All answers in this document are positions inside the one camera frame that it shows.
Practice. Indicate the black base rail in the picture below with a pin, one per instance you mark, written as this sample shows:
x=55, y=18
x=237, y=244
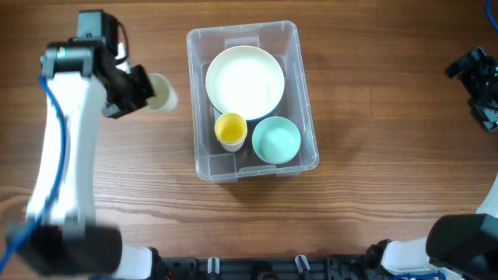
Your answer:
x=332, y=267

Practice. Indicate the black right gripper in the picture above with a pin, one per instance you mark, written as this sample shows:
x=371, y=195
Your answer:
x=487, y=113

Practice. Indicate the yellow cup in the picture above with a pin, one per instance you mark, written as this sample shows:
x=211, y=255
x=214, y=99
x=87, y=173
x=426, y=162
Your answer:
x=230, y=128

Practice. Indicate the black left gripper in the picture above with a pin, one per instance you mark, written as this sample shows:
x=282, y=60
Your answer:
x=143, y=89

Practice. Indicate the dark blue large bowl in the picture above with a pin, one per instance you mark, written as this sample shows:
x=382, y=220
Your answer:
x=268, y=116

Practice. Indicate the pink cup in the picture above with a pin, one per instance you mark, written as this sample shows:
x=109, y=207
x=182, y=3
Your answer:
x=232, y=147

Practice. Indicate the cream white cup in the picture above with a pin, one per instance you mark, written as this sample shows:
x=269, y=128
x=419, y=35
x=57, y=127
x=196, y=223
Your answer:
x=165, y=98

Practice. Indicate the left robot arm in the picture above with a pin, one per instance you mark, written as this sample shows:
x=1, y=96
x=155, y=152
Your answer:
x=83, y=80

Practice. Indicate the cream large bowl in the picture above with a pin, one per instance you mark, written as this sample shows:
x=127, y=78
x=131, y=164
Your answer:
x=245, y=80

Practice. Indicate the mint green bowl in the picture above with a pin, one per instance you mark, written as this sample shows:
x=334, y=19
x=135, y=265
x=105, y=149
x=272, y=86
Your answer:
x=276, y=140

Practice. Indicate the clear plastic storage box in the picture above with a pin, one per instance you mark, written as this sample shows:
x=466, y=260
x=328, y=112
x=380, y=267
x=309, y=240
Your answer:
x=281, y=40

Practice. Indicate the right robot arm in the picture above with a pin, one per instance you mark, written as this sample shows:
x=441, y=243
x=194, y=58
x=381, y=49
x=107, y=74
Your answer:
x=458, y=246

